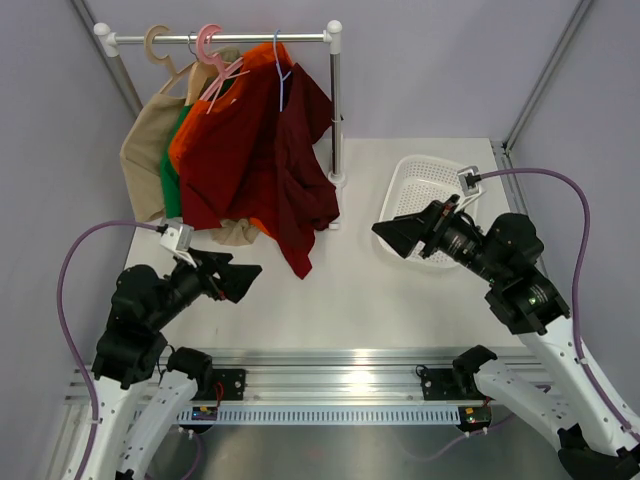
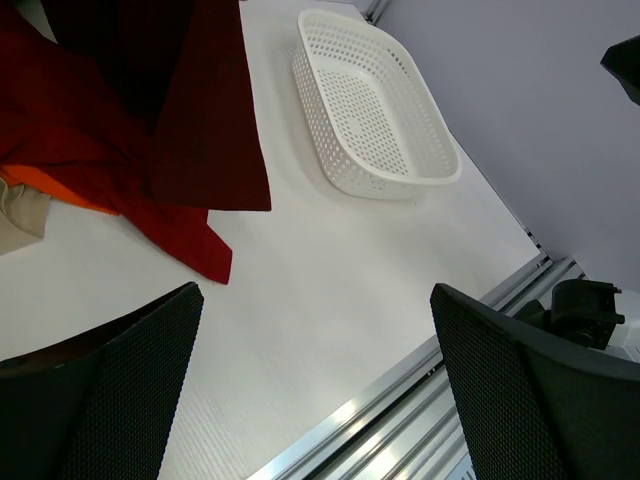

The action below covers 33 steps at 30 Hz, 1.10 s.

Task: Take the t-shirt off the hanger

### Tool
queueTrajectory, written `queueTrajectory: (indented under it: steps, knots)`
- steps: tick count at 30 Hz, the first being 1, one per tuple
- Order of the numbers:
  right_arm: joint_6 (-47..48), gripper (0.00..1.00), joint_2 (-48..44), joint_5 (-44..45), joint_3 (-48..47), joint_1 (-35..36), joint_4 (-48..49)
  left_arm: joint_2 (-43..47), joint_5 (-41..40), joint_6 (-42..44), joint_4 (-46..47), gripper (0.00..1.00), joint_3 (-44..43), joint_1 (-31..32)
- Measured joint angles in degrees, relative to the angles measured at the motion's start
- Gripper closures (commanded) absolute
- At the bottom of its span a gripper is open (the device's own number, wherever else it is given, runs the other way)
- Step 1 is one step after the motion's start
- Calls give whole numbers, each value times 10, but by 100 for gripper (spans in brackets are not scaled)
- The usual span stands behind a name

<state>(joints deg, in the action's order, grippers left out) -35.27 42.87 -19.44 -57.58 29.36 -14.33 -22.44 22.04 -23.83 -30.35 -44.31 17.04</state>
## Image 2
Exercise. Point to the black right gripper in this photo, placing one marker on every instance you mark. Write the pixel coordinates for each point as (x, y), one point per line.
(622, 61)

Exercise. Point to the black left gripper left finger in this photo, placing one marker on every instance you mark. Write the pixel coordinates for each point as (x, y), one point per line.
(101, 404)

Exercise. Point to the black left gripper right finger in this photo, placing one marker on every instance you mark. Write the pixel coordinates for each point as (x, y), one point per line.
(533, 405)

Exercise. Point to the dark maroon t shirt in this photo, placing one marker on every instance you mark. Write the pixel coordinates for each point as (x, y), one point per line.
(180, 67)

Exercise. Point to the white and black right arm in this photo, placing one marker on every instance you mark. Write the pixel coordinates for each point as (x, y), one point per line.
(582, 311)

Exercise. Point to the beige t shirt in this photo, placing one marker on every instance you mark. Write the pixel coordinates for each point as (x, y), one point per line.
(24, 212)

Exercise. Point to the orange t shirt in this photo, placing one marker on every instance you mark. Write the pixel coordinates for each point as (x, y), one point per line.
(36, 178)

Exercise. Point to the red t shirt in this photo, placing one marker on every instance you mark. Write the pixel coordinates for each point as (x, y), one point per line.
(58, 117)

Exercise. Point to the white perforated plastic basket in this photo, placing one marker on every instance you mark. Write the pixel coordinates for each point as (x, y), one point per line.
(376, 128)

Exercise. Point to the aluminium table edge rail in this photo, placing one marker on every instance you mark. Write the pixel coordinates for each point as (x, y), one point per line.
(405, 425)

